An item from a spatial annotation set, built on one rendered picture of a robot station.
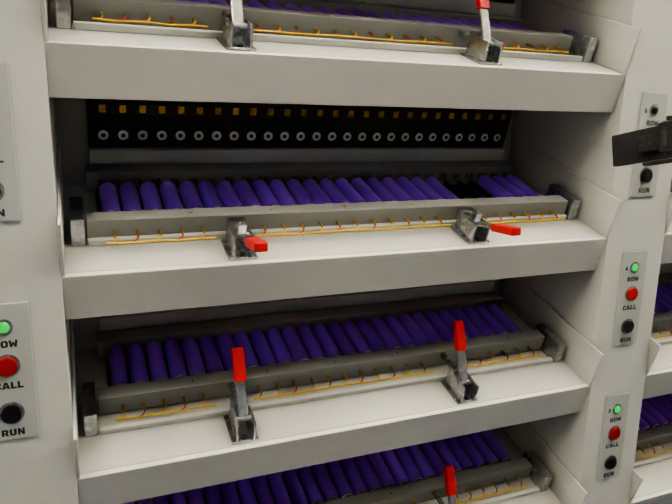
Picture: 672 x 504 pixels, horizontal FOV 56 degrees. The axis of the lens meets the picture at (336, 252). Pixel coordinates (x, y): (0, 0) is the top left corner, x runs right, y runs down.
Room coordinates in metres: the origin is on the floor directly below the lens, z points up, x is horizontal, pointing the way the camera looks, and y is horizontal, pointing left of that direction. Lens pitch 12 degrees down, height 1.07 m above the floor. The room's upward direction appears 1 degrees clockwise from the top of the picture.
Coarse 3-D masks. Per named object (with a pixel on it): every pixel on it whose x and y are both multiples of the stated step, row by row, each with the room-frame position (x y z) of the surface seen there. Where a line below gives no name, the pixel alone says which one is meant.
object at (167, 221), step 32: (96, 224) 0.57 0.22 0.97; (128, 224) 0.58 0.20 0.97; (160, 224) 0.60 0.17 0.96; (192, 224) 0.61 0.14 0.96; (224, 224) 0.62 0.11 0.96; (256, 224) 0.63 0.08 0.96; (288, 224) 0.65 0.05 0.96; (320, 224) 0.65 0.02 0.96; (352, 224) 0.68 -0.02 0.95; (448, 224) 0.70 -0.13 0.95
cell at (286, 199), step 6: (276, 180) 0.73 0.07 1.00; (270, 186) 0.72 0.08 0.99; (276, 186) 0.72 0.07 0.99; (282, 186) 0.71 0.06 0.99; (276, 192) 0.71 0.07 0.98; (282, 192) 0.70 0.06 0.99; (288, 192) 0.70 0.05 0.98; (276, 198) 0.70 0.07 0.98; (282, 198) 0.69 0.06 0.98; (288, 198) 0.69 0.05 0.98; (282, 204) 0.68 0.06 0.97; (288, 204) 0.68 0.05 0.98; (294, 204) 0.68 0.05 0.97
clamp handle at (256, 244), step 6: (240, 228) 0.59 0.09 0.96; (240, 234) 0.59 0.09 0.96; (246, 234) 0.59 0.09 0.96; (246, 240) 0.55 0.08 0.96; (252, 240) 0.54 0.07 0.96; (258, 240) 0.54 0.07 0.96; (246, 246) 0.55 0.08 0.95; (252, 246) 0.53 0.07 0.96; (258, 246) 0.53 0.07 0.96; (264, 246) 0.53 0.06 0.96
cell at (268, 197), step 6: (258, 180) 0.72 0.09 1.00; (252, 186) 0.72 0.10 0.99; (258, 186) 0.71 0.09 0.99; (264, 186) 0.71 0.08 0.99; (258, 192) 0.70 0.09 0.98; (264, 192) 0.69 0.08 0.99; (270, 192) 0.70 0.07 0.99; (258, 198) 0.69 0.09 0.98; (264, 198) 0.68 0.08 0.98; (270, 198) 0.68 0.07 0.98; (264, 204) 0.67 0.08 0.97; (270, 204) 0.67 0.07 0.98; (276, 204) 0.67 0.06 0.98
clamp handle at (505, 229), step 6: (474, 216) 0.69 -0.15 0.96; (480, 216) 0.69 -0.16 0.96; (474, 222) 0.69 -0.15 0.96; (480, 222) 0.68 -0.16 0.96; (492, 228) 0.66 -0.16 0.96; (498, 228) 0.65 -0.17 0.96; (504, 228) 0.64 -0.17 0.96; (510, 228) 0.63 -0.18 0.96; (516, 228) 0.63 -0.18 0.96; (510, 234) 0.63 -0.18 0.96; (516, 234) 0.63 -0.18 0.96
